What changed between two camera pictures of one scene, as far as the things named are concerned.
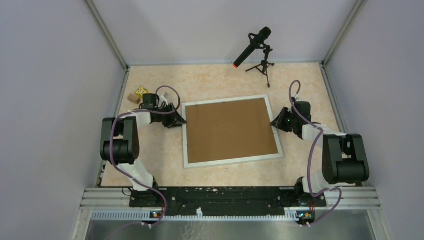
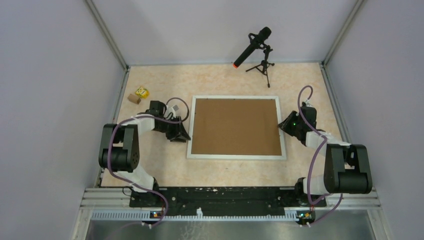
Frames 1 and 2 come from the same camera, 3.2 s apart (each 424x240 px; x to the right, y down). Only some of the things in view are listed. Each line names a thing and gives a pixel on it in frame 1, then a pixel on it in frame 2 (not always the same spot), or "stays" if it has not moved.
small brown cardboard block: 135,98 stays
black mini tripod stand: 264,65 stays
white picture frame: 187,165 to 189,155
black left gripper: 175,119 to 179,134
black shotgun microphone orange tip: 256,41 stays
